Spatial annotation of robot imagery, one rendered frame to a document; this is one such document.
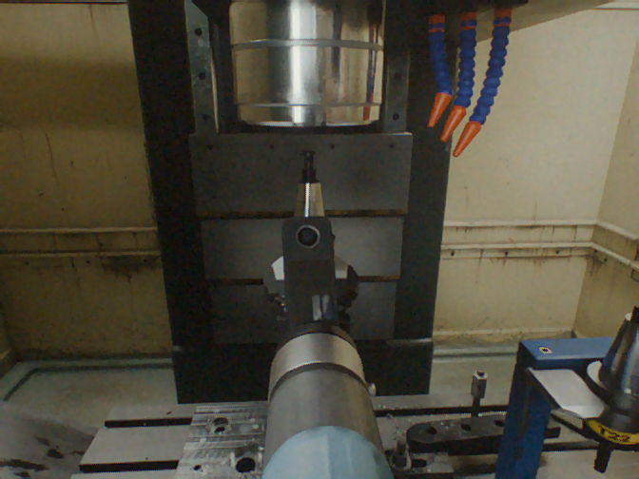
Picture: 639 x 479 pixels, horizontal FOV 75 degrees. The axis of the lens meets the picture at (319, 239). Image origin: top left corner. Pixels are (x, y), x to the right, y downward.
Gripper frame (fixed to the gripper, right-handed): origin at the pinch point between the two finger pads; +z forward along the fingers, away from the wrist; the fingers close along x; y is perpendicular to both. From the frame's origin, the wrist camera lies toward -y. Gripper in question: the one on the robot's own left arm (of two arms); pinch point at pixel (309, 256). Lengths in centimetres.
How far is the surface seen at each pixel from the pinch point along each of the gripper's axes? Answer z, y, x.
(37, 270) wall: 81, 36, -87
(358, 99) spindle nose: -7.5, -18.9, 4.6
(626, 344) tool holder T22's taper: -17.0, 2.7, 29.2
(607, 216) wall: 77, 18, 100
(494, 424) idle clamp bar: 6.4, 34.3, 32.1
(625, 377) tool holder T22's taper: -17.9, 5.8, 29.3
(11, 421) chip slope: 37, 58, -73
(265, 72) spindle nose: -7.9, -21.2, -4.2
